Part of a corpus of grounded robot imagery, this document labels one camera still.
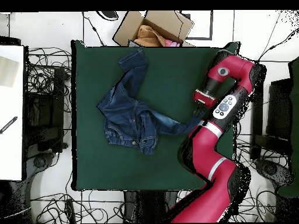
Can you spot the blue denim jeans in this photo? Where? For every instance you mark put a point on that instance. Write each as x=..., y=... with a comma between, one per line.
x=126, y=112

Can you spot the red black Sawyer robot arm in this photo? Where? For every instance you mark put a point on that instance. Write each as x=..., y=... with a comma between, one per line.
x=215, y=151

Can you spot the black flat panel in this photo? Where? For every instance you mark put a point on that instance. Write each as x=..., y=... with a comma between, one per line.
x=279, y=109

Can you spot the black upright bar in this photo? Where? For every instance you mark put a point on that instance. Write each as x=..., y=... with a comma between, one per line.
x=257, y=130

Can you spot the pink cloth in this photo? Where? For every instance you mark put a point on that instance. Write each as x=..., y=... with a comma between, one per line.
x=171, y=43

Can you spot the dark green table cloth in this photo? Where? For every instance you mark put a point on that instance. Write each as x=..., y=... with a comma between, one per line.
x=163, y=163

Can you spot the orange towel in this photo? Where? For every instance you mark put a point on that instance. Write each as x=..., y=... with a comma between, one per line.
x=147, y=37

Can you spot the grey cloth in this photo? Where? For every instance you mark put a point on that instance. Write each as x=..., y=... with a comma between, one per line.
x=133, y=43

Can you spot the brown cardboard box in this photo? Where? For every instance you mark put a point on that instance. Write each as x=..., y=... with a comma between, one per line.
x=126, y=30

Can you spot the person's foot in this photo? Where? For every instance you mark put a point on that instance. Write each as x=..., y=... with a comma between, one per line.
x=109, y=14

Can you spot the black metal stand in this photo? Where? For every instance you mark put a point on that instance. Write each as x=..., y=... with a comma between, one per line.
x=58, y=93

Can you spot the slim black power strip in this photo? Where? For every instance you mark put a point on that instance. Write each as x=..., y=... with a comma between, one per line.
x=70, y=210

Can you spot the grey chair base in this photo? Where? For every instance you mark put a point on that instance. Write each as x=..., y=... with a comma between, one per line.
x=39, y=161

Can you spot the black ribbed strip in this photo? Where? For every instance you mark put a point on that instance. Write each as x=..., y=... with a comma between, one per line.
x=9, y=124

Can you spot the beige box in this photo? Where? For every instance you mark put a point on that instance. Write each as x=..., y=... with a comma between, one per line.
x=8, y=72

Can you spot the white desk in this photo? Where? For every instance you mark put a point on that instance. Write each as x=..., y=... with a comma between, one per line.
x=11, y=151

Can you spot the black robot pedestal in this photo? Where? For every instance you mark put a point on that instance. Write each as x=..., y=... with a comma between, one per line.
x=149, y=207

